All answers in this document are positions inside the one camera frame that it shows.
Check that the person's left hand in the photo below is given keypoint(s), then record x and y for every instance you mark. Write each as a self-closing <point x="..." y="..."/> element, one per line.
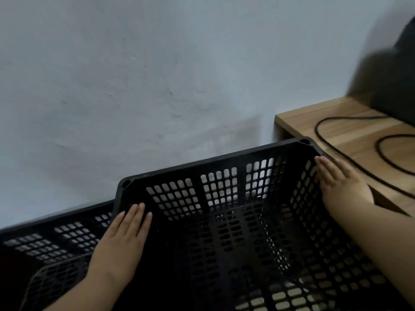
<point x="120" y="249"/>

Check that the person's right hand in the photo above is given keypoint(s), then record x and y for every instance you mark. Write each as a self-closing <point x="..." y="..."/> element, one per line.
<point x="343" y="191"/>

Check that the black plastic crate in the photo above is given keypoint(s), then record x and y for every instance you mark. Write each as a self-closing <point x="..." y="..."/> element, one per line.
<point x="48" y="221"/>
<point x="210" y="161"/>

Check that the person's right forearm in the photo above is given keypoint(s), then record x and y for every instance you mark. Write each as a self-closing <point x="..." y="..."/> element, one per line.
<point x="382" y="236"/>

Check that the brown wooden desk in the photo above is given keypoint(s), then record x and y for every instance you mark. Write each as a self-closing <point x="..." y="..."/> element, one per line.
<point x="298" y="121"/>

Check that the dark grey printer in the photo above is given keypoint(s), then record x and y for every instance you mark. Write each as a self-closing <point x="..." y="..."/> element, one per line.
<point x="398" y="87"/>

